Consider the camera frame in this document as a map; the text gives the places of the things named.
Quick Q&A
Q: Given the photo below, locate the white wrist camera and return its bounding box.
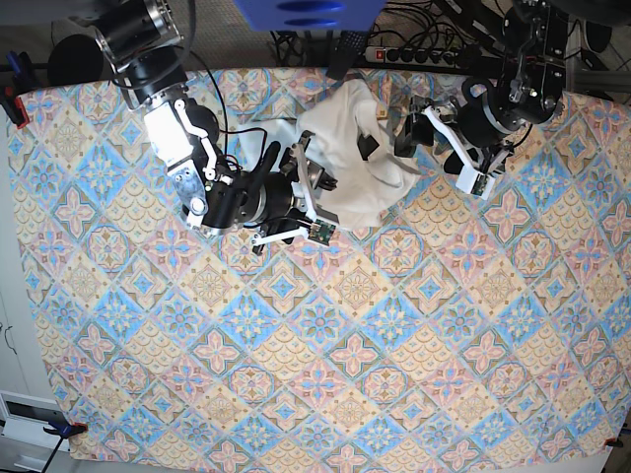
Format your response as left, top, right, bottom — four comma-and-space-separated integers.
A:
453, 131, 513, 200
246, 148, 339, 254

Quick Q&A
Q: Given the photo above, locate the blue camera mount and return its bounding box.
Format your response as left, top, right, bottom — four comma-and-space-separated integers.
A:
235, 0, 386, 32

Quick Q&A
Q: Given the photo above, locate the black round stool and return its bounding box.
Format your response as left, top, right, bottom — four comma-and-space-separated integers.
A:
46, 34, 111, 87

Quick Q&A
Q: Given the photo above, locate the black strap under mount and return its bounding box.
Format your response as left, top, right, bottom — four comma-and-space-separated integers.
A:
325, 30, 368, 81

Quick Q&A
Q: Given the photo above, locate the white cabinet left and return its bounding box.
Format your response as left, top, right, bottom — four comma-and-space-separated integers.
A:
0, 117, 75, 473

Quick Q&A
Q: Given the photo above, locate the patterned tablecloth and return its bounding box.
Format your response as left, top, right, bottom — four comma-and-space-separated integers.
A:
7, 83, 630, 472

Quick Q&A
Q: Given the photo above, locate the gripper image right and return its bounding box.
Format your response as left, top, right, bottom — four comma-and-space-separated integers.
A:
394, 96, 472, 163

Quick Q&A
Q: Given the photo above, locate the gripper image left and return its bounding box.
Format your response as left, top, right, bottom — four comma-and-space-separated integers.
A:
245, 130, 339, 232

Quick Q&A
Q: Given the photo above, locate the white printed T-shirt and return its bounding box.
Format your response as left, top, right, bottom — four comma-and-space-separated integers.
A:
238, 79, 420, 231

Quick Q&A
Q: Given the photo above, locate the black power strip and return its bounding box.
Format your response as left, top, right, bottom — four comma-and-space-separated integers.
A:
364, 46, 457, 67

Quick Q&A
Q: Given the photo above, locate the orange clamp bottom right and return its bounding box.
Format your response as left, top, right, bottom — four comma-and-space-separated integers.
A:
605, 439, 624, 448

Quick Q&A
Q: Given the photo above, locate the blue clamp bottom left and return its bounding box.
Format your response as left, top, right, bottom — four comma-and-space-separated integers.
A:
43, 421, 88, 439

